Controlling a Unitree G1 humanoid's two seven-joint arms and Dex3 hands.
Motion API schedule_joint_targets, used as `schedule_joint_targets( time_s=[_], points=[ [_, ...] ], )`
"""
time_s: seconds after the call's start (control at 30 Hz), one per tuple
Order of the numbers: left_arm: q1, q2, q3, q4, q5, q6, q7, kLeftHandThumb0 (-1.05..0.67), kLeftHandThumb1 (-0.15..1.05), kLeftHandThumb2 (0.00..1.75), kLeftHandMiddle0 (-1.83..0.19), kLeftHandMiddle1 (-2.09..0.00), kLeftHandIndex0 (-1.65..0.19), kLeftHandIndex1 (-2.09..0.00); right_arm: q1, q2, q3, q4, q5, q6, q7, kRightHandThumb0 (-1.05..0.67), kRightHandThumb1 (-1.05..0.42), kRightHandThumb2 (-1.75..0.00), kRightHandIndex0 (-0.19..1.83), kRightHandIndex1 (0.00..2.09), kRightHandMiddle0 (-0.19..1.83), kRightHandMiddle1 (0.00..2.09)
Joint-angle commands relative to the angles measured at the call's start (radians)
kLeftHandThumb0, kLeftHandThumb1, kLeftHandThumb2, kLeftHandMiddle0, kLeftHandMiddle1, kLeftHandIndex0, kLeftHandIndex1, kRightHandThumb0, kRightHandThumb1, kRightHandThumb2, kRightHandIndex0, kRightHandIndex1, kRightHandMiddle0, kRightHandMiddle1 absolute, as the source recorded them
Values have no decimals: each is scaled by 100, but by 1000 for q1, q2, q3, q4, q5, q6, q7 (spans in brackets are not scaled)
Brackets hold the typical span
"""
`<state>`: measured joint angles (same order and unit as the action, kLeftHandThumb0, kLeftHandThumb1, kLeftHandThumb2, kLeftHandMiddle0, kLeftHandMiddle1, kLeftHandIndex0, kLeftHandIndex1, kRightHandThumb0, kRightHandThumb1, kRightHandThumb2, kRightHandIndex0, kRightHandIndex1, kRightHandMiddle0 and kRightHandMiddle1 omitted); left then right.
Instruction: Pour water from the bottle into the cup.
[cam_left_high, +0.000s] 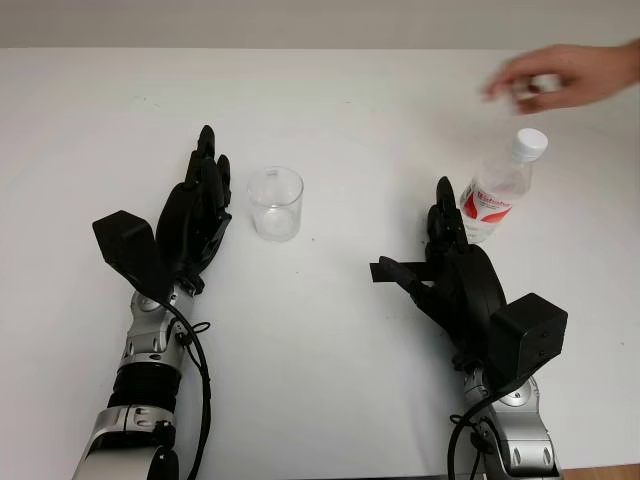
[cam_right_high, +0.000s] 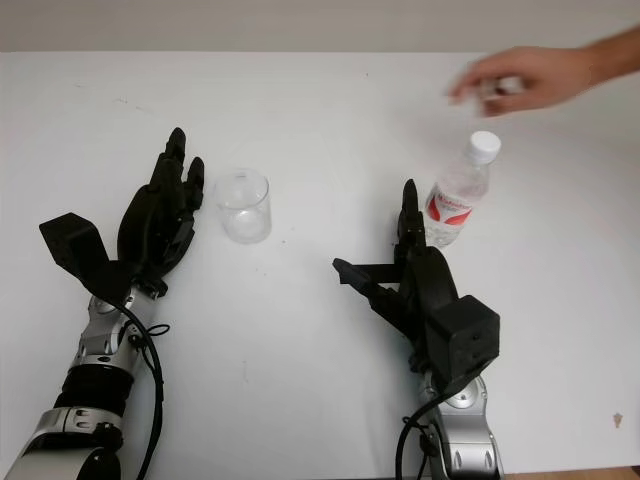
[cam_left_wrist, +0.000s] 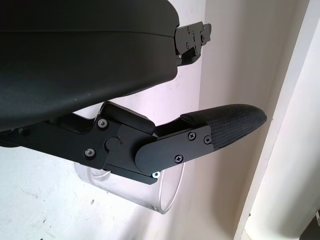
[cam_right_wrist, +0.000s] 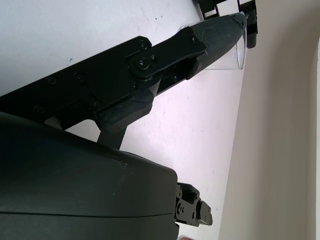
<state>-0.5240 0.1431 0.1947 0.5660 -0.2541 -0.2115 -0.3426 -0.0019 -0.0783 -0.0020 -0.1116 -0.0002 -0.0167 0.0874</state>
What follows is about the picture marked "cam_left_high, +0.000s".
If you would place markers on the person's bare forearm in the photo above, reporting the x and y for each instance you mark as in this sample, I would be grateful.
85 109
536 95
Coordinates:
629 67

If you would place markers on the clear water bottle red label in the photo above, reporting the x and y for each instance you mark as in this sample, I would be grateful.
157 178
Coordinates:
500 185

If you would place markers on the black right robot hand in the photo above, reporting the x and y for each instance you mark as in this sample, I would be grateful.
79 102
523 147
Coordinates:
467 290

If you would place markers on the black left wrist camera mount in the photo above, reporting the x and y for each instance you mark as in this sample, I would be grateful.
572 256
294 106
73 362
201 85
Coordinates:
125 245

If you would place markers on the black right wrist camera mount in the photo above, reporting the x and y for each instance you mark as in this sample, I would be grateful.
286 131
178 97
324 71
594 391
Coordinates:
530 330

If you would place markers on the clear plastic cup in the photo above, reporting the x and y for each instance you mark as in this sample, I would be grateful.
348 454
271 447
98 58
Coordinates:
275 210

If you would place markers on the person's bare hand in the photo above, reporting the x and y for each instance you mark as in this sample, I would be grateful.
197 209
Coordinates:
565 75

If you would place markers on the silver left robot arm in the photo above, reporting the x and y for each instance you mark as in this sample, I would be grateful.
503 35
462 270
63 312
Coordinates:
150 345

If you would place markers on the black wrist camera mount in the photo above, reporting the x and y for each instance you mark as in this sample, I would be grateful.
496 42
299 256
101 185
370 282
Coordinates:
530 330
125 245

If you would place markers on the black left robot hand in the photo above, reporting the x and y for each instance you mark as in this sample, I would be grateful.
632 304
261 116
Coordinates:
187 225

